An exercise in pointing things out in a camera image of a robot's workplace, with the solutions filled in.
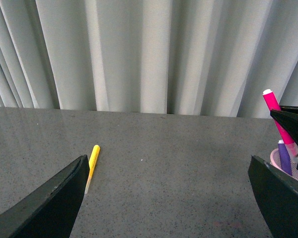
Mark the white pleated curtain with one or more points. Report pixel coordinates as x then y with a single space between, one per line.
187 57

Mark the yellow highlighter pen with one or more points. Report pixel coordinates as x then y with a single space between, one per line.
92 164

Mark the purple highlighter pen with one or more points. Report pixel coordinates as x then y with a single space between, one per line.
284 158

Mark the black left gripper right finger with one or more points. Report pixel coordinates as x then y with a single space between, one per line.
276 194

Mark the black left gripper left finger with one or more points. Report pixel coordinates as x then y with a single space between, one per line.
49 211

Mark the pink mesh cup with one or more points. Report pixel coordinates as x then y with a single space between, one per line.
275 161

